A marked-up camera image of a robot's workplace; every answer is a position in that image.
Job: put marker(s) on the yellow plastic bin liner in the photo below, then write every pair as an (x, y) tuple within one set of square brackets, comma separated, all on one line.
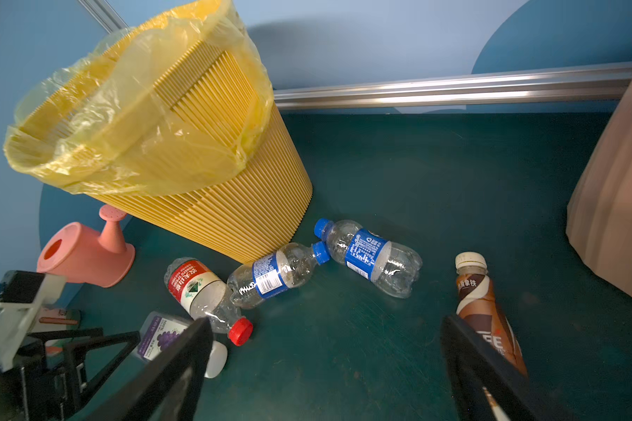
[(177, 104)]

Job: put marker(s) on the purple grape label bottle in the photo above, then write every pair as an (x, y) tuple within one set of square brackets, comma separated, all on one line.
[(159, 331)]

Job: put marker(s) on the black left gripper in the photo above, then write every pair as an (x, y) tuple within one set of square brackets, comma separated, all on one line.
[(41, 388)]

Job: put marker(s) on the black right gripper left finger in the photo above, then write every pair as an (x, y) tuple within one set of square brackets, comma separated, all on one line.
[(170, 385)]

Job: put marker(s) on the yellow slatted waste bin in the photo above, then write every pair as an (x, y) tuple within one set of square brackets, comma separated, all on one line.
[(245, 217)]

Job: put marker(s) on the clear blue-label water bottle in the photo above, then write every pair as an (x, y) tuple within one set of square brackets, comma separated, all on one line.
[(390, 266)]

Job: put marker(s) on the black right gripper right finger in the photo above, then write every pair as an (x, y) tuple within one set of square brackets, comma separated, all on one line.
[(475, 368)]

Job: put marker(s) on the pink ribbed flower pot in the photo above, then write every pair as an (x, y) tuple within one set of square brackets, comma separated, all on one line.
[(599, 215)]

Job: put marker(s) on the round jar floral lid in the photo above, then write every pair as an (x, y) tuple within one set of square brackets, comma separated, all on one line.
[(57, 320)]

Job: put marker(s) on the brown coffee bottle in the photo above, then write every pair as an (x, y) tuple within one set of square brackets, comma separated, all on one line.
[(479, 309)]

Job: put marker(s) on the pink watering can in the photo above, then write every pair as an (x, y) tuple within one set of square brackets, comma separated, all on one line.
[(84, 255)]

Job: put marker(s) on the red-label red-cap water bottle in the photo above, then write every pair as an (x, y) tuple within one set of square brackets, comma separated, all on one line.
[(205, 296)]

